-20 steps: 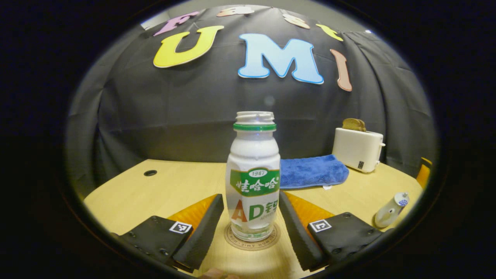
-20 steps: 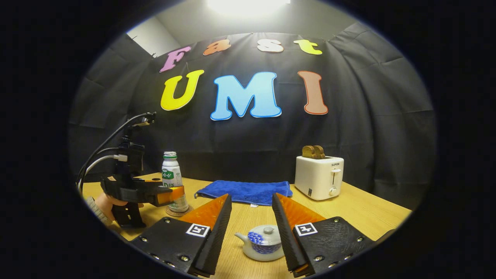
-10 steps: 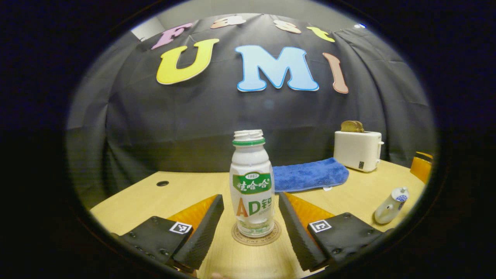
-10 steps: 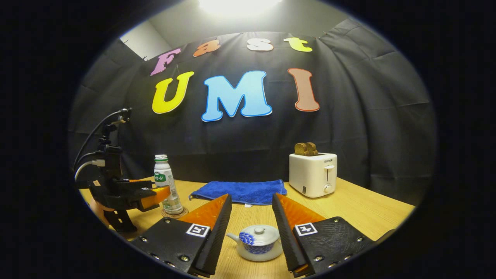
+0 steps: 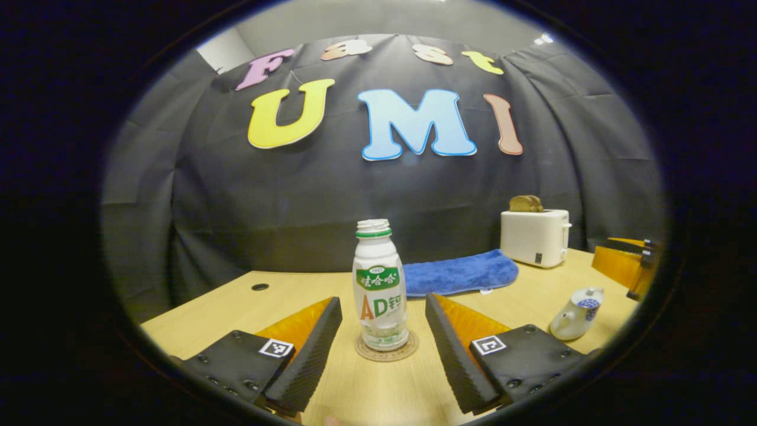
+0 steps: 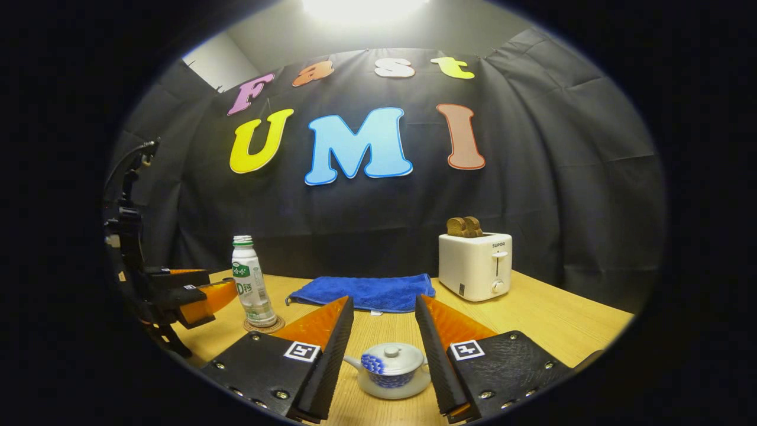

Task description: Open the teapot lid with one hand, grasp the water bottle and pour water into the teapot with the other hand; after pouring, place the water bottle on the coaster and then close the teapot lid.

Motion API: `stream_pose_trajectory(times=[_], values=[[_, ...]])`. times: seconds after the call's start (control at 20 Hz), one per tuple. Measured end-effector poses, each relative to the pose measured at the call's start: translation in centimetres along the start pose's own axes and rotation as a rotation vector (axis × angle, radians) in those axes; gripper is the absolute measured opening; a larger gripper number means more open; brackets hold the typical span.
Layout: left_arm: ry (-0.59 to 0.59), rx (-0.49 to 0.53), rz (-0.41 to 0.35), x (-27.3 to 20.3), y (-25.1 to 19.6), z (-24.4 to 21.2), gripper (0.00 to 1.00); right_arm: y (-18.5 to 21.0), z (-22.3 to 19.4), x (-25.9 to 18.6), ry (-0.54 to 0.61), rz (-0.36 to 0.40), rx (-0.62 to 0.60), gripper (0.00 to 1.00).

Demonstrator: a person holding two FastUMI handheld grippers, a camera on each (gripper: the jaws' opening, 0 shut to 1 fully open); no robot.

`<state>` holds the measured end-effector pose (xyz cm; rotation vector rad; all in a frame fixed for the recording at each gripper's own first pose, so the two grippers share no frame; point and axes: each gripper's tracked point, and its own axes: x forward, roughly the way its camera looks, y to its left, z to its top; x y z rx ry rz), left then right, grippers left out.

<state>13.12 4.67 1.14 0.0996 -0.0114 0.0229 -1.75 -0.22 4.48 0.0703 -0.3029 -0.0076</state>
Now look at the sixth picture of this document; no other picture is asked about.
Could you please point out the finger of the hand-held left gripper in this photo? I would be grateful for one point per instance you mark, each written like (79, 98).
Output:
(207, 299)
(183, 279)

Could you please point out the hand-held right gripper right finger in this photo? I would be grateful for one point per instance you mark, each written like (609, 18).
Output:
(434, 367)

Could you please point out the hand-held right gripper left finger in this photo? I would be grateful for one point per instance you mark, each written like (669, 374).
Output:
(331, 367)

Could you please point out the white teacup lid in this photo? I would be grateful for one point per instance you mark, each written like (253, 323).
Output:
(399, 361)

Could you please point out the white blue ceramic teacup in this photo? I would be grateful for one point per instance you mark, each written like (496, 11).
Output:
(393, 387)

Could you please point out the white plastic water bottle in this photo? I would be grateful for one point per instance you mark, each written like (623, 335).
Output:
(253, 290)

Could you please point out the round wooden coaster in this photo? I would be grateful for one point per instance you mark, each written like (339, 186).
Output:
(278, 326)

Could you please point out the blue towel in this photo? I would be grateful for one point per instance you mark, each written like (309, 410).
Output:
(366, 293)

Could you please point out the white toaster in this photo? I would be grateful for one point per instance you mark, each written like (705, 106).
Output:
(473, 266)

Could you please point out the black backdrop cloth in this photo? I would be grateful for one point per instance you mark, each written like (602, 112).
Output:
(532, 177)

